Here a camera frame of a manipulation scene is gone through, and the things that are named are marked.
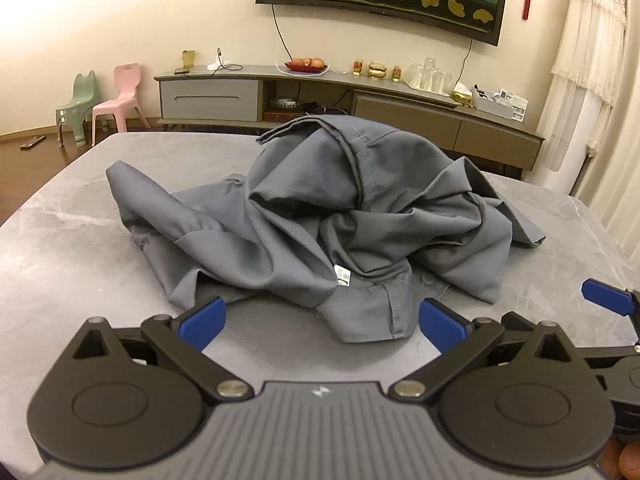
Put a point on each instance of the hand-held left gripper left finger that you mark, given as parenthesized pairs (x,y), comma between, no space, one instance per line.
(202,322)

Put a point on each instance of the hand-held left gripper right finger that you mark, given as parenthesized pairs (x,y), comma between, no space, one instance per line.
(440,325)

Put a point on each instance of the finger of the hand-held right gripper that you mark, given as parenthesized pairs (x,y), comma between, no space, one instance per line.
(607,297)
(517,322)

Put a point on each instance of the grey shirt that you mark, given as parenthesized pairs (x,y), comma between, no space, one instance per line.
(300,185)

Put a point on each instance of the person's right hand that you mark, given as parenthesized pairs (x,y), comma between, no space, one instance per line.
(625,462)

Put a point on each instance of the cream curtain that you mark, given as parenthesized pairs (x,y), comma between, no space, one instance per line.
(620,185)

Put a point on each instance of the white storage tray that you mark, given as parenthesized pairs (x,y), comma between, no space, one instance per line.
(495,105)

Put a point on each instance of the grey television cabinet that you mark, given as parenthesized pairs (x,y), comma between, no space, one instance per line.
(210,100)

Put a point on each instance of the gold tissue box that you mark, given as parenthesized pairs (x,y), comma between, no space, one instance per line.
(461,95)

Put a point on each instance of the dark remote control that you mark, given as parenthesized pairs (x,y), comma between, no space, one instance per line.
(33,142)

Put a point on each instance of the set of clear glasses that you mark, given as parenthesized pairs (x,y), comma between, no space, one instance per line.
(427,77)

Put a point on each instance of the green child chair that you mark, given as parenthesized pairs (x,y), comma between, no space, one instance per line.
(80,105)

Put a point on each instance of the pink child chair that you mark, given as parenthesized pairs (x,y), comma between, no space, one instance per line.
(125,85)

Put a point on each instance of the gold bowl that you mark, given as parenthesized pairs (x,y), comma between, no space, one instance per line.
(377,71)

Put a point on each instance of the white lace cover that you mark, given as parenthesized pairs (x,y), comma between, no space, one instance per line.
(590,35)

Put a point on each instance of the gold cup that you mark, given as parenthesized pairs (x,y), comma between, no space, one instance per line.
(188,59)

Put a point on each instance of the red fruit plate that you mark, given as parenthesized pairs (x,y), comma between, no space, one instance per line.
(307,64)

